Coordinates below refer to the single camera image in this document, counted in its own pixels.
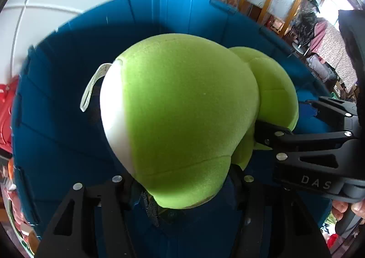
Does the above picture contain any green plush toy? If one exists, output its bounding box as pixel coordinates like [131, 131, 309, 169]
[80, 34, 299, 209]

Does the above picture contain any blue plastic container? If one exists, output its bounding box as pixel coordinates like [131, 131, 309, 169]
[11, 0, 343, 258]

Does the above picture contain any pile of clothes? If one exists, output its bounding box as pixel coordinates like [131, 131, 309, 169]
[291, 0, 358, 90]

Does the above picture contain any dark cloth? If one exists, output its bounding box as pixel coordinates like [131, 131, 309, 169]
[339, 9, 365, 104]

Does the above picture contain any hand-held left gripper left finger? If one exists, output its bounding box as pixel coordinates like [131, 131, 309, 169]
[35, 175, 132, 258]

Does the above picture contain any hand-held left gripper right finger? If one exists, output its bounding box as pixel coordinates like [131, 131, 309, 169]
[227, 167, 332, 258]

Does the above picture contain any person's right hand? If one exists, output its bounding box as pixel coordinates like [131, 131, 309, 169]
[331, 199, 365, 223]

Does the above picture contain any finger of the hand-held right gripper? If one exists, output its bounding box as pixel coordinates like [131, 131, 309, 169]
[253, 120, 361, 174]
[305, 96, 359, 133]

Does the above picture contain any red plastic tray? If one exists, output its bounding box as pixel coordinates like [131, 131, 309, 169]
[0, 76, 21, 154]

